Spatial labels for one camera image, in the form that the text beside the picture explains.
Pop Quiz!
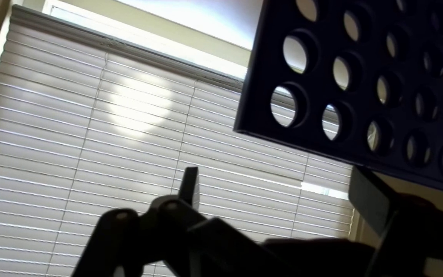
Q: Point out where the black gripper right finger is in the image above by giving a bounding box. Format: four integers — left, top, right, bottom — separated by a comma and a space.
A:
347, 165, 443, 277

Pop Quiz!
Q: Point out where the window with white blinds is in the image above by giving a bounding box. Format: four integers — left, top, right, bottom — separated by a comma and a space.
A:
0, 5, 358, 277

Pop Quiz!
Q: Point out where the blue connect four game board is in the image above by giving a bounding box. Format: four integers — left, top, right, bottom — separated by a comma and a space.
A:
232, 0, 443, 199

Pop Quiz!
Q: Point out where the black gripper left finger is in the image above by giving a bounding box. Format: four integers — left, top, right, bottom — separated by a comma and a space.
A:
69, 165, 304, 277

